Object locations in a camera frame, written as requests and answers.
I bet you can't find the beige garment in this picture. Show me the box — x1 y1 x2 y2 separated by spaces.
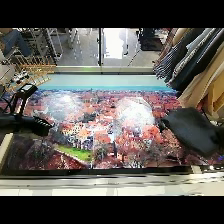
179 42 224 116

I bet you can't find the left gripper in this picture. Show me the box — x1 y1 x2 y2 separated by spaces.
32 115 55 138

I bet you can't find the grey striped garment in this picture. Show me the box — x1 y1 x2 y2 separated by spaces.
153 31 190 83

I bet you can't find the black garment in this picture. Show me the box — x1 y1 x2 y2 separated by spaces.
168 27 224 93

